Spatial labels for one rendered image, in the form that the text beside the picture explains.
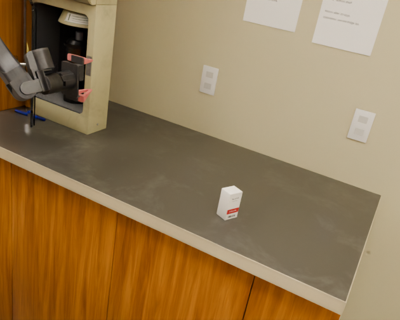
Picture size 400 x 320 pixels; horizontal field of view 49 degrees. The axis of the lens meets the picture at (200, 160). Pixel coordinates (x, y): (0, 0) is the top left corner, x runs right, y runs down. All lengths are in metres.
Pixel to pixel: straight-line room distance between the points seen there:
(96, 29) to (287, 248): 0.96
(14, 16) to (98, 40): 0.37
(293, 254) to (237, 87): 0.83
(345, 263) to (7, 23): 1.42
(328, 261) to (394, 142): 0.63
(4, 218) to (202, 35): 1.03
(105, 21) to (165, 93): 0.49
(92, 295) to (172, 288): 0.35
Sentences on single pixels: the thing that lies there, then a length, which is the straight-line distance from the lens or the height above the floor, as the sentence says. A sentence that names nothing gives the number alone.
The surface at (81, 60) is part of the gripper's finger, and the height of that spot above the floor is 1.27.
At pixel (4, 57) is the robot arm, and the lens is 1.33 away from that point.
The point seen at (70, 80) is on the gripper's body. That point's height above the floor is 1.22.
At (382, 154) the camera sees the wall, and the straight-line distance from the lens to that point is 1.74.
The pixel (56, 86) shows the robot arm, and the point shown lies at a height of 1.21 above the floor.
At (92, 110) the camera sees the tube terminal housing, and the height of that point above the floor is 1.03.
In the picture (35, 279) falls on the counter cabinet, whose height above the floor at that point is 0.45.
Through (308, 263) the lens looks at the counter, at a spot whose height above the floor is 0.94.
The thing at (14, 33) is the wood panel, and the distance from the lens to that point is 1.88.
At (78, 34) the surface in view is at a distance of 1.78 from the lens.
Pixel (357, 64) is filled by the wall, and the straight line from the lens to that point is 1.69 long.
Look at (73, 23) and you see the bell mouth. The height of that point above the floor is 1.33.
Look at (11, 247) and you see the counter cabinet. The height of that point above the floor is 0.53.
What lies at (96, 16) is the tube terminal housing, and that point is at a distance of 1.61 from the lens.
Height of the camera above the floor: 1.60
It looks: 24 degrees down
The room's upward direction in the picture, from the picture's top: 11 degrees clockwise
